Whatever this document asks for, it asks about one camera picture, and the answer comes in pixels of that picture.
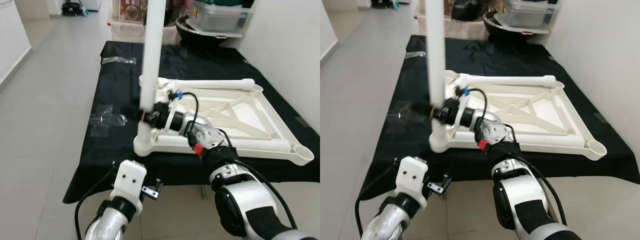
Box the white plastic children table top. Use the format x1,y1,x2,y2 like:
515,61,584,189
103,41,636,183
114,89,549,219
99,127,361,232
133,74,315,166
428,69,609,162

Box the clear tape cross patch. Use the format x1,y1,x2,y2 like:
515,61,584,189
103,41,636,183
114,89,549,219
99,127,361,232
386,101,432,134
89,103,129,138

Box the black tablecloth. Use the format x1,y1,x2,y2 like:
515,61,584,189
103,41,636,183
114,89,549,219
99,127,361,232
62,41,321,204
360,35,640,202

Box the beige woven cloth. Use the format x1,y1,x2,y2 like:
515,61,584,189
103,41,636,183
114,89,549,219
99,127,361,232
110,20,190,47
416,15,493,42

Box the black wok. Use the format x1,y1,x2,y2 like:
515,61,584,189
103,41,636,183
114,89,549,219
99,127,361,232
174,14,247,49
482,10,552,44

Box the red printed carton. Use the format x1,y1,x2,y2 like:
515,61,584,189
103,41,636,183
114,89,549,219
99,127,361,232
118,0,149,22

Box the shiny dark metal pan lid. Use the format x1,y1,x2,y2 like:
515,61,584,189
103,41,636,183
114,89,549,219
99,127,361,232
452,0,496,22
164,0,195,26

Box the clear plastic storage box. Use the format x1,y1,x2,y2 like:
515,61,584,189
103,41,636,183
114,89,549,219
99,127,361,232
495,0,562,35
190,0,256,39

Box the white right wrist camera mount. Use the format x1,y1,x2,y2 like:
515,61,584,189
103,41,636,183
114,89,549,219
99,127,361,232
449,84,476,127
159,87,187,132

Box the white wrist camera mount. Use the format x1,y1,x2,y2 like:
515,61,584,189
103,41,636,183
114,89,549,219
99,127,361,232
159,87,187,132
109,159,149,214
394,156,430,209
449,84,476,127

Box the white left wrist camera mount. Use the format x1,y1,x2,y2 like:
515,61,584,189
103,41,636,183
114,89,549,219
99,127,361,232
394,156,430,209
109,159,149,214

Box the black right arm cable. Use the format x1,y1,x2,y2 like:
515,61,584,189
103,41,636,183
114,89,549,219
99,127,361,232
180,91,296,231
467,88,568,226

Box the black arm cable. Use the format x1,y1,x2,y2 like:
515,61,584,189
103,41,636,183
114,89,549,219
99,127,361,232
180,91,296,231
354,171,402,237
73,166,120,240
467,88,568,226

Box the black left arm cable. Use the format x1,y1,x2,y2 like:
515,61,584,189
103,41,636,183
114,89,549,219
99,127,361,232
73,166,120,240
354,171,402,237

